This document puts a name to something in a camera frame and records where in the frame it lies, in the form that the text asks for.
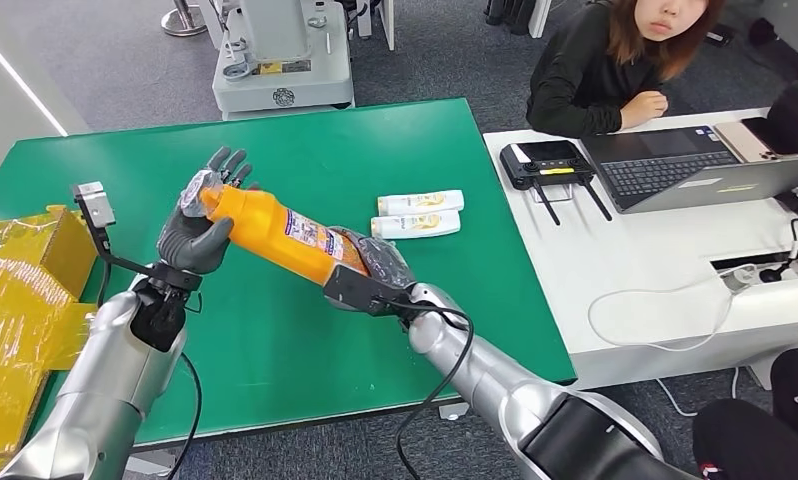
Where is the grey laptop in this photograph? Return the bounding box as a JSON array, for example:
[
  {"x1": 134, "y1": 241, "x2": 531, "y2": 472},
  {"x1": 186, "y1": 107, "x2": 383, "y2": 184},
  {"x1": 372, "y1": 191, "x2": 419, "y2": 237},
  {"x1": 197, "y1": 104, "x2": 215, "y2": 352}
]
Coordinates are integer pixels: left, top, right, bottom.
[{"x1": 581, "y1": 124, "x2": 798, "y2": 215}]

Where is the white furniture panel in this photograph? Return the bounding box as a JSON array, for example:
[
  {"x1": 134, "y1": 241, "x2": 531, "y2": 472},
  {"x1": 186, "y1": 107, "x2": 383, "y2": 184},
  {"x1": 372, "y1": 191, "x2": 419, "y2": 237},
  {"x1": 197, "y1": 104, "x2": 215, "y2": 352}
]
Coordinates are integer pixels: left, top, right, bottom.
[{"x1": 355, "y1": 0, "x2": 397, "y2": 53}]

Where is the white cable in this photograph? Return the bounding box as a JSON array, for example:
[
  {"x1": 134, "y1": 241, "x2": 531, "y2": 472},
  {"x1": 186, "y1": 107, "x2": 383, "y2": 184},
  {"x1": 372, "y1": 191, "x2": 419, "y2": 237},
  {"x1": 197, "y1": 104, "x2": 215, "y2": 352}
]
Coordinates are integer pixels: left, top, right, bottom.
[{"x1": 586, "y1": 264, "x2": 741, "y2": 419}]

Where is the black right camera bracket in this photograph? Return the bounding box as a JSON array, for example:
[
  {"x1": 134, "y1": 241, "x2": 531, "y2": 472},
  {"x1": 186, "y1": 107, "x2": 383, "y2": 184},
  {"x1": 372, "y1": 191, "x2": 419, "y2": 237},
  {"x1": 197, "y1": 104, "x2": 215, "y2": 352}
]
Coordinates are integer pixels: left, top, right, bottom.
[{"x1": 322, "y1": 264, "x2": 404, "y2": 318}]

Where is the black remote controller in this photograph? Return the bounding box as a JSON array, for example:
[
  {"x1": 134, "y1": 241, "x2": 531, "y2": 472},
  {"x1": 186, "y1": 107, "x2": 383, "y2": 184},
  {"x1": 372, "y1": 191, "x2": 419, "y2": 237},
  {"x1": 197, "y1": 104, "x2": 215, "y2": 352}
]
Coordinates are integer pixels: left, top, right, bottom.
[{"x1": 499, "y1": 139, "x2": 614, "y2": 227}]

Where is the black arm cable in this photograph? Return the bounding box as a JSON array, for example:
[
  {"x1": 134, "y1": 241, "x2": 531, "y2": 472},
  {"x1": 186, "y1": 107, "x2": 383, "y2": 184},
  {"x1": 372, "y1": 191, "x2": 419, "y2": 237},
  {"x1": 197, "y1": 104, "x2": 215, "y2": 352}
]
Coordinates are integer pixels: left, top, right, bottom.
[
  {"x1": 372, "y1": 298, "x2": 474, "y2": 480},
  {"x1": 165, "y1": 351, "x2": 204, "y2": 480}
]

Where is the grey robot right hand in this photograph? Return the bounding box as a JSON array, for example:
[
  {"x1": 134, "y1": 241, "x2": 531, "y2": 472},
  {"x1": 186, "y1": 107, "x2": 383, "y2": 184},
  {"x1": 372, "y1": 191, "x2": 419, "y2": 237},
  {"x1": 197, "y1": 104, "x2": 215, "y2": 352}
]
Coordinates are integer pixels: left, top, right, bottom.
[{"x1": 332, "y1": 227, "x2": 418, "y2": 293}]

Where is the yellow cardboard box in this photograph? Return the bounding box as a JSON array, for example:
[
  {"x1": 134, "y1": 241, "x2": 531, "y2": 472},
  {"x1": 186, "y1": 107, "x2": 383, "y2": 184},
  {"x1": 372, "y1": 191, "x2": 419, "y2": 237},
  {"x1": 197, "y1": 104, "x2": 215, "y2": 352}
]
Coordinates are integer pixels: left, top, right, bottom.
[{"x1": 0, "y1": 205, "x2": 99, "y2": 478}]

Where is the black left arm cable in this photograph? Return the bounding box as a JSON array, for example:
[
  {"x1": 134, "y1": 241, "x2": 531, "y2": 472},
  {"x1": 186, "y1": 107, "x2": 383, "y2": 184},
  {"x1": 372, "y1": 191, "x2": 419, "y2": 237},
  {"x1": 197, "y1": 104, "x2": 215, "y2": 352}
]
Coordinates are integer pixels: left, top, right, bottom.
[{"x1": 165, "y1": 351, "x2": 204, "y2": 480}]

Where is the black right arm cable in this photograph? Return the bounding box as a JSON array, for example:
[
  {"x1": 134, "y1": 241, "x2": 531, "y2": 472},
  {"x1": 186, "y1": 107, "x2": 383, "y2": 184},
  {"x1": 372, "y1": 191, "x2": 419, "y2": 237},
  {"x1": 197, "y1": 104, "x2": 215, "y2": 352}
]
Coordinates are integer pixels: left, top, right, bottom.
[{"x1": 372, "y1": 298, "x2": 474, "y2": 480}]

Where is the person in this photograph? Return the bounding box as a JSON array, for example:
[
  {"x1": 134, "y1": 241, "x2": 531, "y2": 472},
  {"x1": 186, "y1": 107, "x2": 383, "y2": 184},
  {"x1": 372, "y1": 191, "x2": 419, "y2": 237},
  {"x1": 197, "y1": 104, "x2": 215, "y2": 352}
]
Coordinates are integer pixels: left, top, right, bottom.
[
  {"x1": 526, "y1": 0, "x2": 728, "y2": 139},
  {"x1": 692, "y1": 347, "x2": 798, "y2": 480}
]

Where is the person's right hand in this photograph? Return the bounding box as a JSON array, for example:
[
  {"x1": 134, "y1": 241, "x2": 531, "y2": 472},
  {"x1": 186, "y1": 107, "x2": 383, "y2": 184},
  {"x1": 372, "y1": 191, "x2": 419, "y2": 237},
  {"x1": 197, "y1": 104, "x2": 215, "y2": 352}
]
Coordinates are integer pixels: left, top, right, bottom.
[{"x1": 620, "y1": 90, "x2": 670, "y2": 130}]

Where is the white shampoo bottle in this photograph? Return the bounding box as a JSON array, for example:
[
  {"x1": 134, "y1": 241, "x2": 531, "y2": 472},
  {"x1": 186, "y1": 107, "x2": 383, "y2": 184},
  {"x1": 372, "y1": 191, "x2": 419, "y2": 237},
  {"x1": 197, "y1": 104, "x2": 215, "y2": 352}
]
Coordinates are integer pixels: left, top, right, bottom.
[
  {"x1": 377, "y1": 189, "x2": 466, "y2": 217},
  {"x1": 370, "y1": 209, "x2": 463, "y2": 241}
]

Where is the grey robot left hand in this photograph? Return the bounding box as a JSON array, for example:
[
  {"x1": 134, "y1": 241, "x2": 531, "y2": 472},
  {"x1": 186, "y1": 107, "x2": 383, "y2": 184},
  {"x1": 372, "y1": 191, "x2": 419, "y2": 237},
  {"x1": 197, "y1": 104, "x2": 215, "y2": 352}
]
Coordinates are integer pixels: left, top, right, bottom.
[{"x1": 157, "y1": 145, "x2": 262, "y2": 276}]

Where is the desk cable tray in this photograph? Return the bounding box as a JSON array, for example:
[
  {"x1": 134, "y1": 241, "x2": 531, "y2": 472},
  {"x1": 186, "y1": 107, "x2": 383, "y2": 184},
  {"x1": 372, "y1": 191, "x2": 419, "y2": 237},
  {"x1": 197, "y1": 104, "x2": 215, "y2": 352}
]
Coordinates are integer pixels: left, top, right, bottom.
[{"x1": 710, "y1": 246, "x2": 798, "y2": 293}]

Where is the chrome stanchion base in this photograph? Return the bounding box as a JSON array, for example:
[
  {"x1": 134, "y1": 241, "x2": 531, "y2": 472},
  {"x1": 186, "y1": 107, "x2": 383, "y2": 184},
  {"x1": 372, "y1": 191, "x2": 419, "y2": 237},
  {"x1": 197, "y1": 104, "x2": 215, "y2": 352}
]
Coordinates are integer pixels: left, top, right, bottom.
[{"x1": 160, "y1": 0, "x2": 208, "y2": 38}]

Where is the orange bottle clear cap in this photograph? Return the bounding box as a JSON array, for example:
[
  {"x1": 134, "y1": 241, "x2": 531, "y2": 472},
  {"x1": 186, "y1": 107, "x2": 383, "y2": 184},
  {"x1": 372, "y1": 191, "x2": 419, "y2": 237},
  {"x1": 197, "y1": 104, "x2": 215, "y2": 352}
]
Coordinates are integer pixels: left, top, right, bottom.
[{"x1": 180, "y1": 170, "x2": 374, "y2": 287}]

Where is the black rounded chair back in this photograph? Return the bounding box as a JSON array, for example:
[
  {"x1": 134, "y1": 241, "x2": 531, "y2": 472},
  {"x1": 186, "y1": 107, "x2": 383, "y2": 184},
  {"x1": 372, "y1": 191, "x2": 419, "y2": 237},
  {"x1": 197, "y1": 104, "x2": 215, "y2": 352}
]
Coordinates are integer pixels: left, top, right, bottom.
[{"x1": 766, "y1": 76, "x2": 798, "y2": 157}]

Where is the rose gold smartphone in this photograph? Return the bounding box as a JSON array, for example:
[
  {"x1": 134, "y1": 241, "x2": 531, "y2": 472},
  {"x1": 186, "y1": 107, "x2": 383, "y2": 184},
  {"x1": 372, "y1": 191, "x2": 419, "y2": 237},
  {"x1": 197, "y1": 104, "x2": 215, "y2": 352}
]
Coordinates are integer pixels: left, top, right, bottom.
[{"x1": 713, "y1": 120, "x2": 781, "y2": 164}]

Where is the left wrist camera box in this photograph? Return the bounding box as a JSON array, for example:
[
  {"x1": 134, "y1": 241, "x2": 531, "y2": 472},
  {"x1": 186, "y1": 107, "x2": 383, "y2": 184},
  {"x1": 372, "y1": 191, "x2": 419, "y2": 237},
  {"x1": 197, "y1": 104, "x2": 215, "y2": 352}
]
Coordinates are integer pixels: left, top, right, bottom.
[{"x1": 72, "y1": 180, "x2": 117, "y2": 230}]

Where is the white charger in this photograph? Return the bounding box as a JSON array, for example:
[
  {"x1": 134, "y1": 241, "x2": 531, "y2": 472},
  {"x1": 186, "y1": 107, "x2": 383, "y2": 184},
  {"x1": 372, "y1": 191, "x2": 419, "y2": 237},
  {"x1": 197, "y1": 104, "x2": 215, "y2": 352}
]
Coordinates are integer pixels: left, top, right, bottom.
[{"x1": 720, "y1": 263, "x2": 759, "y2": 294}]

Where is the black plug cable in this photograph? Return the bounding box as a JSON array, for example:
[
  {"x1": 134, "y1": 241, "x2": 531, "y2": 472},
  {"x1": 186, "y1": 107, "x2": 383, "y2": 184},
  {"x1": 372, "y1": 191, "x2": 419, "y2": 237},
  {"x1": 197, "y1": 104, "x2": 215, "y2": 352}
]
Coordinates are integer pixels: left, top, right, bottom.
[{"x1": 758, "y1": 218, "x2": 798, "y2": 283}]

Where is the white lifting stand machine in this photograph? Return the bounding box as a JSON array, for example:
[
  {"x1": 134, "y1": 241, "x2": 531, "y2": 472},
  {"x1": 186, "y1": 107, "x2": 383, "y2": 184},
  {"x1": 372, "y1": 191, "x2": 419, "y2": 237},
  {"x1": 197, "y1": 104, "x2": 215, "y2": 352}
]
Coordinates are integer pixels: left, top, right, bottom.
[{"x1": 211, "y1": 0, "x2": 356, "y2": 122}]

